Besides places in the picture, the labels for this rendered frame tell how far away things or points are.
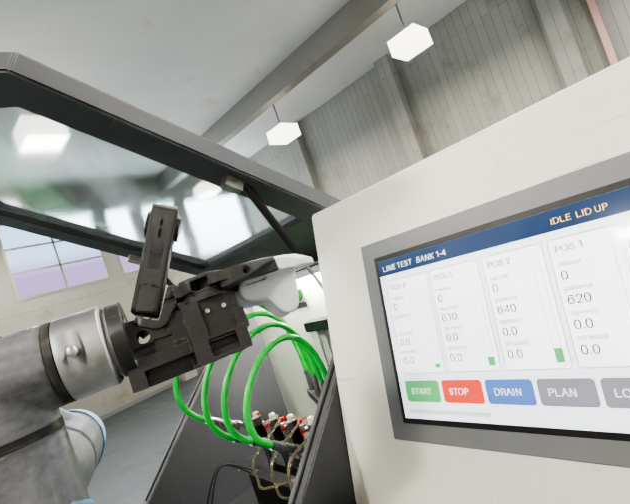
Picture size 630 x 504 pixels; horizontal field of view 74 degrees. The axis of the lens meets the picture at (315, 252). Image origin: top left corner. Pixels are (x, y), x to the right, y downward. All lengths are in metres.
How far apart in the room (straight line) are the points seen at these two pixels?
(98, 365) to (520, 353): 0.51
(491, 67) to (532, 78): 0.69
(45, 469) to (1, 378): 0.08
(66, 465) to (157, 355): 0.11
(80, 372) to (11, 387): 0.05
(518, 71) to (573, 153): 7.33
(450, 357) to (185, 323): 0.44
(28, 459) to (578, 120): 0.67
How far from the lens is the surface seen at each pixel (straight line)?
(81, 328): 0.42
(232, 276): 0.41
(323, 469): 0.89
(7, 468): 0.44
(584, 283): 0.61
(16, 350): 0.43
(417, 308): 0.73
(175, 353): 0.42
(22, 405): 0.43
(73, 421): 0.57
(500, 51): 8.09
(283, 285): 0.44
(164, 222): 0.44
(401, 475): 0.84
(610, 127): 0.62
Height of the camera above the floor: 1.44
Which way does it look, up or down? 2 degrees up
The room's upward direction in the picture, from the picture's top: 19 degrees counter-clockwise
